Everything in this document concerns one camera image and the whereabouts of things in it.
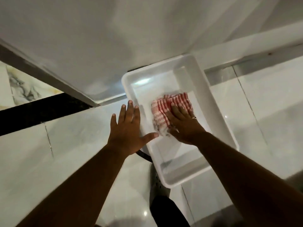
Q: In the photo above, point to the person's right hand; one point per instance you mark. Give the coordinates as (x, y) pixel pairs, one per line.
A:
(187, 130)

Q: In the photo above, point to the person's left hand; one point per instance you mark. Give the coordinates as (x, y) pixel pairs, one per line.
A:
(125, 137)

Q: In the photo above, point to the person's left middle finger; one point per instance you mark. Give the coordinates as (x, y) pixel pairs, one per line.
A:
(129, 112)

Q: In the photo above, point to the person's right thumb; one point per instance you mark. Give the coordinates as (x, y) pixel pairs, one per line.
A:
(174, 133)

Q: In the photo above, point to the person's right little finger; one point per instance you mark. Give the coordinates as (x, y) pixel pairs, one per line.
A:
(190, 115)

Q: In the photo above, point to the person's left thumb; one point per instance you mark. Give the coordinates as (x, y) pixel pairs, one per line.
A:
(150, 137)

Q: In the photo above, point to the person's left little finger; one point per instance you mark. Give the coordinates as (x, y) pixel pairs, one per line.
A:
(113, 122)

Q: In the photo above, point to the person's right middle finger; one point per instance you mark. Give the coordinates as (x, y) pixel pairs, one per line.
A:
(176, 111)

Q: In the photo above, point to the red checked cloth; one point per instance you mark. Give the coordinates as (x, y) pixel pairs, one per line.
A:
(161, 108)

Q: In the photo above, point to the white plastic tray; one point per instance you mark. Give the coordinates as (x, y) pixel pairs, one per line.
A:
(208, 103)

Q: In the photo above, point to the person's right forearm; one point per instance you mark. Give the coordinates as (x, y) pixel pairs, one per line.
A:
(248, 184)

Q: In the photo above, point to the person's left forearm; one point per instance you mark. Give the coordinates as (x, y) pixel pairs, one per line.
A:
(78, 189)

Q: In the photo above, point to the grey clog shoe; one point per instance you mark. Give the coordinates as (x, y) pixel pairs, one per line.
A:
(157, 186)

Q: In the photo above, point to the white cabinet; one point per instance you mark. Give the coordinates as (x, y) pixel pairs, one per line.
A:
(94, 44)

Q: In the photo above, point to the black trouser leg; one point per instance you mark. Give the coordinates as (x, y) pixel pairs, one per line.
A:
(165, 213)

